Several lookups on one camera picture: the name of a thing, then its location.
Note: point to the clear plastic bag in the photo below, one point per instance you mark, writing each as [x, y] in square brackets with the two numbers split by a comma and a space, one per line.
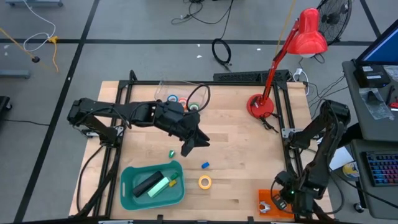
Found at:
[377, 109]

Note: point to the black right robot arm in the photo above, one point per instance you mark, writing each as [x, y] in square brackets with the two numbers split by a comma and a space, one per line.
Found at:
[326, 140]

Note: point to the green staple remover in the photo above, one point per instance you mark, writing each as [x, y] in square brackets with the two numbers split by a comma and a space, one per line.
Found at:
[171, 154]
[174, 176]

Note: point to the backlit keyboard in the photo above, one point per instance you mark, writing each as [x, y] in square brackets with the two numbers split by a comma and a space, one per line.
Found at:
[384, 169]

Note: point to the blue staple remover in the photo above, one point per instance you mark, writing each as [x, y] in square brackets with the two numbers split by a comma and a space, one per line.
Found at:
[205, 165]

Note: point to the pale green stapler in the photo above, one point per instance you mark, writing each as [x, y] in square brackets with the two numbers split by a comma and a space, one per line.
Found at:
[158, 187]

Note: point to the orange tape roll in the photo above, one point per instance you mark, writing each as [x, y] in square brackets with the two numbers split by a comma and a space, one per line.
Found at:
[181, 100]

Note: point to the black stapler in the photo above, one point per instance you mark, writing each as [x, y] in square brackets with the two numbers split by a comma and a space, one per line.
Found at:
[147, 184]

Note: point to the white paper sheet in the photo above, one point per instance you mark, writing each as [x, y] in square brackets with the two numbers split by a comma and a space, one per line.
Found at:
[339, 157]

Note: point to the teal plastic bin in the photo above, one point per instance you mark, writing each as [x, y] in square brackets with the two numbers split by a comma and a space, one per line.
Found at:
[174, 199]

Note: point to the black floor fan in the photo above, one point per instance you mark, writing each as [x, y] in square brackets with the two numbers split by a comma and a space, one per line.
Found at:
[334, 18]

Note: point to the grey keyboard cart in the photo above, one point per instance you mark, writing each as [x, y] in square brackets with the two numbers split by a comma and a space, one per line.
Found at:
[379, 199]

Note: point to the white power adapter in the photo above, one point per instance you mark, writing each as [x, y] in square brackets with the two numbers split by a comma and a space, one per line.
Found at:
[299, 73]

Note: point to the grey stand base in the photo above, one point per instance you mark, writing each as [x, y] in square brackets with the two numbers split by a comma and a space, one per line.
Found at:
[34, 2]
[14, 74]

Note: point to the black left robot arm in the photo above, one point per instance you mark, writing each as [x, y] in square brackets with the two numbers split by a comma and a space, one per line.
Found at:
[105, 107]

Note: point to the red desk lamp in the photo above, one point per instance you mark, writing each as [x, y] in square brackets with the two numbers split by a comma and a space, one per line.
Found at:
[308, 34]

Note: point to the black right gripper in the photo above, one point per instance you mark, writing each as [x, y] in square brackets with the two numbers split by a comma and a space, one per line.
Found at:
[298, 196]

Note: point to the black caster foot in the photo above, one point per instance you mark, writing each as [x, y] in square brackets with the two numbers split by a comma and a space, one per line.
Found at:
[4, 104]

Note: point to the grey desk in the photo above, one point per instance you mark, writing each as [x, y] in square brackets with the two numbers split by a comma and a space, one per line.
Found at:
[354, 124]

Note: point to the yellow staple remover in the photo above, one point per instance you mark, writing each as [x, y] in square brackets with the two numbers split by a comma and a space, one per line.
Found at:
[172, 183]

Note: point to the clear plastic container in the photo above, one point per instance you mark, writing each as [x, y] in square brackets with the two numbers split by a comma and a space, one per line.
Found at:
[161, 90]

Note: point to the green tape roll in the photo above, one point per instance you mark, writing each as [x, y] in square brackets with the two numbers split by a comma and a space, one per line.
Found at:
[190, 107]

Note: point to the black box device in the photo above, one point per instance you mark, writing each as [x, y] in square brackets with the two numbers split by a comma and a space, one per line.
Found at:
[371, 76]

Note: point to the black perforated metal bar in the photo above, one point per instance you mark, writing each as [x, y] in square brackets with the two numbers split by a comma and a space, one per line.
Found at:
[242, 76]

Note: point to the computer monitor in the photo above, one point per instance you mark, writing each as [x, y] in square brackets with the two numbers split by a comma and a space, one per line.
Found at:
[384, 46]

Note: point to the silver staple remover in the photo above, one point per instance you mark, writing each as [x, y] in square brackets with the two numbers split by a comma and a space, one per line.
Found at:
[265, 208]

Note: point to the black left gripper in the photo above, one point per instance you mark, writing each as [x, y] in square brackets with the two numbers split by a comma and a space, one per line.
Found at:
[177, 121]

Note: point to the black aluminium table frame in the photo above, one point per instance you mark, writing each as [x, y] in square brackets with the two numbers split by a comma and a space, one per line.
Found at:
[278, 102]

